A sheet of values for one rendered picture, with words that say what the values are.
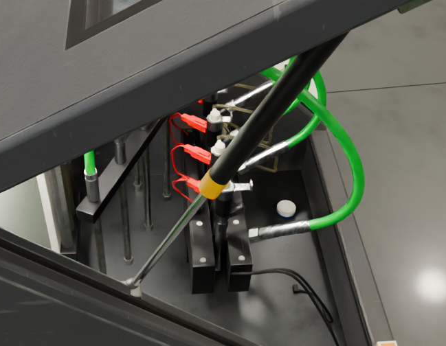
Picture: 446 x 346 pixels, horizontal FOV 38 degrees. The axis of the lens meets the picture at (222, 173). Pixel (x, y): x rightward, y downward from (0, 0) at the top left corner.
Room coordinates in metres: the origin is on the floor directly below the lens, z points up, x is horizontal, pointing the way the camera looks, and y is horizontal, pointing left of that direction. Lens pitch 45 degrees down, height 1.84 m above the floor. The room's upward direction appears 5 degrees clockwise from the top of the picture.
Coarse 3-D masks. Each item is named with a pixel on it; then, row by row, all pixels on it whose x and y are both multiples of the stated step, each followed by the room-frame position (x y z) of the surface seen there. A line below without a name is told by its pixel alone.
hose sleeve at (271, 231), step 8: (272, 224) 0.59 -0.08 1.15; (280, 224) 0.59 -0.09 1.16; (288, 224) 0.58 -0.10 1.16; (296, 224) 0.58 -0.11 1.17; (304, 224) 0.57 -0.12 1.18; (264, 232) 0.58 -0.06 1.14; (272, 232) 0.58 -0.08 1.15; (280, 232) 0.58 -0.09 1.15; (288, 232) 0.57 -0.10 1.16; (296, 232) 0.57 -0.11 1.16; (304, 232) 0.57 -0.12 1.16
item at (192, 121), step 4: (184, 116) 0.87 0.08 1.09; (188, 116) 0.87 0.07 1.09; (192, 116) 0.87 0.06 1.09; (184, 120) 0.87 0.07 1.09; (188, 120) 0.86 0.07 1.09; (192, 120) 0.86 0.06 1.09; (196, 120) 0.86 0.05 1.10; (200, 120) 0.86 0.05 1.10; (204, 120) 0.86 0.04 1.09; (188, 124) 0.86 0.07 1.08; (192, 124) 0.86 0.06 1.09; (196, 124) 0.85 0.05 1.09; (200, 124) 0.85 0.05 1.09; (204, 124) 0.85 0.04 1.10; (196, 128) 0.86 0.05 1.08; (200, 128) 0.85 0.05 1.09; (204, 128) 0.85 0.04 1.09
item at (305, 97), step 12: (264, 72) 0.59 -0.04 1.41; (276, 72) 0.59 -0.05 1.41; (300, 96) 0.58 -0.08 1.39; (312, 96) 0.58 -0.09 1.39; (312, 108) 0.58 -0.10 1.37; (324, 108) 0.58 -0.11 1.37; (324, 120) 0.57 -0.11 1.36; (336, 120) 0.58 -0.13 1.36; (336, 132) 0.57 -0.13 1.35; (348, 144) 0.56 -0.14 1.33; (84, 156) 0.65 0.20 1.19; (348, 156) 0.56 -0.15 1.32; (360, 168) 0.56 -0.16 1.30; (360, 180) 0.56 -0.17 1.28; (360, 192) 0.56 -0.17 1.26; (348, 204) 0.56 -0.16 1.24; (324, 216) 0.57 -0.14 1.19; (336, 216) 0.56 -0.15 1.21; (312, 228) 0.57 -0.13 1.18
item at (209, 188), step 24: (312, 48) 0.36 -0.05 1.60; (288, 72) 0.36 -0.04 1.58; (312, 72) 0.36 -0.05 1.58; (288, 96) 0.36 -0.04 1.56; (264, 120) 0.36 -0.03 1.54; (240, 144) 0.36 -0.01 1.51; (216, 168) 0.36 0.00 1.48; (216, 192) 0.36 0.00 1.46; (192, 216) 0.36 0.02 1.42; (168, 240) 0.36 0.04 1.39; (144, 264) 0.36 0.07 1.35
